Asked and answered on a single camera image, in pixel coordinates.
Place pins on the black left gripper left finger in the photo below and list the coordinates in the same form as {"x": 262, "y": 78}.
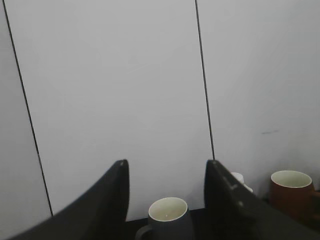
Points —
{"x": 98, "y": 214}

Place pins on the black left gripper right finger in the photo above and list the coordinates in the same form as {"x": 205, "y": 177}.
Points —
{"x": 237, "y": 214}

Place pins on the black table cloth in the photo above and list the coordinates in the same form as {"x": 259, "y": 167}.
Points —
{"x": 200, "y": 225}

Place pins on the white ceramic mug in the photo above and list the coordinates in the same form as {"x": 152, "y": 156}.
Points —
{"x": 240, "y": 178}

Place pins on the red ceramic mug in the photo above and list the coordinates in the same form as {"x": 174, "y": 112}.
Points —
{"x": 293, "y": 193}

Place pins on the grey ceramic mug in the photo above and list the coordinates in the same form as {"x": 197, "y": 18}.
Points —
{"x": 169, "y": 218}

